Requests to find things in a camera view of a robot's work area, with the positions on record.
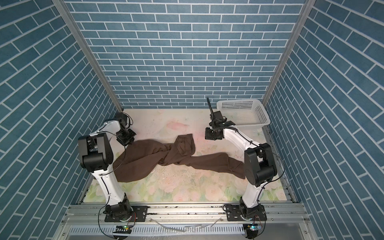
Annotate brown trousers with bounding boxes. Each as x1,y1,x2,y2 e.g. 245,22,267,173
113,134,246,183

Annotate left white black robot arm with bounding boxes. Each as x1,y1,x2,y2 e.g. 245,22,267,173
78,112,136,222

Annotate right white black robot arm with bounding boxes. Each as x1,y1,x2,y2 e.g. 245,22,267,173
205,118,278,221

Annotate white plastic perforated basket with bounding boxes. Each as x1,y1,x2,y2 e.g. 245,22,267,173
217,99,271,128

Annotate left green circuit board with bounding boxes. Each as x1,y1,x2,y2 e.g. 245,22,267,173
113,225,132,235

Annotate green circuit board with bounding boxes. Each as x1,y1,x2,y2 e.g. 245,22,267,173
113,225,132,235
243,224,262,235

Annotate right green circuit board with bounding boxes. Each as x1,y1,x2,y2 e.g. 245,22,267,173
243,224,262,235

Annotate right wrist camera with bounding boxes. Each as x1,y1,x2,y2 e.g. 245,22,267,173
211,111,224,121

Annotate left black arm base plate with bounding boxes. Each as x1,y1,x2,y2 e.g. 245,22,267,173
103,206,148,223

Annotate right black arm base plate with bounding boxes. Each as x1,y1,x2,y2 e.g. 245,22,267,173
222,204,267,222

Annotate aluminium front mounting rail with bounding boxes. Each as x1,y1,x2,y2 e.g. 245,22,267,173
63,202,310,225

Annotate white slotted cable duct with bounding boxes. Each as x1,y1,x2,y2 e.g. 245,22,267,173
68,224,245,237

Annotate left aluminium corner post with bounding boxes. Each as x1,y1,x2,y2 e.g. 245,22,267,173
52,0,124,112

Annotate aluminium corner post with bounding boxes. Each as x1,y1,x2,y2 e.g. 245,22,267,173
262,0,316,107
52,0,124,112

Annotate right aluminium corner post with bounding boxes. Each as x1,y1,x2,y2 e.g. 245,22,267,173
262,0,316,107

